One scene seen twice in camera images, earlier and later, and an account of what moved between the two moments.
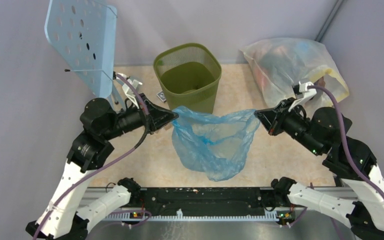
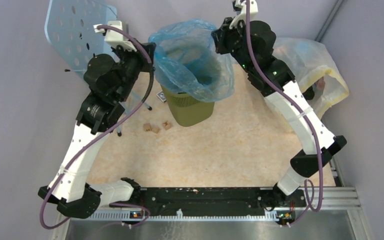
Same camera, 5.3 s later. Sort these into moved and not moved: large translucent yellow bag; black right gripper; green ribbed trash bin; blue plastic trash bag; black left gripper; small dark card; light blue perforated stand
Moved: blue plastic trash bag; black left gripper; black right gripper; green ribbed trash bin
Not moved: small dark card; light blue perforated stand; large translucent yellow bag
